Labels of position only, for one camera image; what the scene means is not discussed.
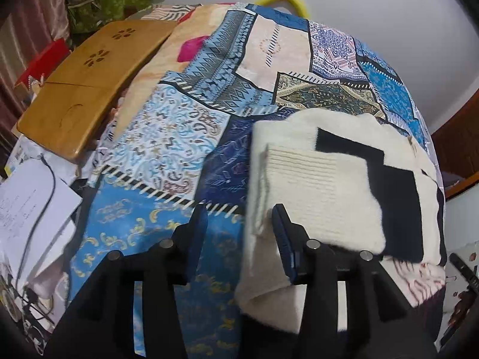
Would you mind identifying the white paper sheets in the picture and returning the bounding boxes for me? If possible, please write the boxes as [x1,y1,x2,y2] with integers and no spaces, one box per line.
[0,153,83,270]

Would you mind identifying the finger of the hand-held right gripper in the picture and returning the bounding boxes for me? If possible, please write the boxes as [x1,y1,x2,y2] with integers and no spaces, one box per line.
[448,252,479,292]

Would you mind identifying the black cable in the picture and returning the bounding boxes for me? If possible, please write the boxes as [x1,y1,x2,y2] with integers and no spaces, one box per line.
[15,155,57,288]

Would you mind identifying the wooden lap desk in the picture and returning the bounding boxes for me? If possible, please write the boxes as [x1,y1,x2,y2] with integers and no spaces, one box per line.
[17,20,180,163]

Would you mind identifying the beige patterned blanket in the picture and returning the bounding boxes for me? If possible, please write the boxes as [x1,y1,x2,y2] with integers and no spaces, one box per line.
[112,4,233,139]

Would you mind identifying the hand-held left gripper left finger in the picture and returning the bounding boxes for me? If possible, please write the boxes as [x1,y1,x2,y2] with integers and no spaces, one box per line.
[45,204,210,359]

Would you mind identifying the cream and black striped sweater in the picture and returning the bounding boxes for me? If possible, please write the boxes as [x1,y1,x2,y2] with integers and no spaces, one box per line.
[234,108,448,320]

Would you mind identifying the red box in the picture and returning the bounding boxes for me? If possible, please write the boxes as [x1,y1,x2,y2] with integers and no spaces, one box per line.
[15,39,70,88]

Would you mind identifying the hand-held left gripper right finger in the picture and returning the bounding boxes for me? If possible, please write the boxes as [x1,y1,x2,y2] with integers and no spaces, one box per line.
[271,204,438,359]

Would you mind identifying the striped red curtain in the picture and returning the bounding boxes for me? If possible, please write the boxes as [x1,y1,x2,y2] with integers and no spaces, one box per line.
[0,0,75,146]

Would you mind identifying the green cloth-covered cabinet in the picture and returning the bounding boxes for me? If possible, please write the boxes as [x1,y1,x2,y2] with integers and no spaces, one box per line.
[66,0,154,34]

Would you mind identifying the blue patchwork blanket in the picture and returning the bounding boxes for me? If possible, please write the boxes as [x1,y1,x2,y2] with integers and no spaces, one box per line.
[69,2,435,359]

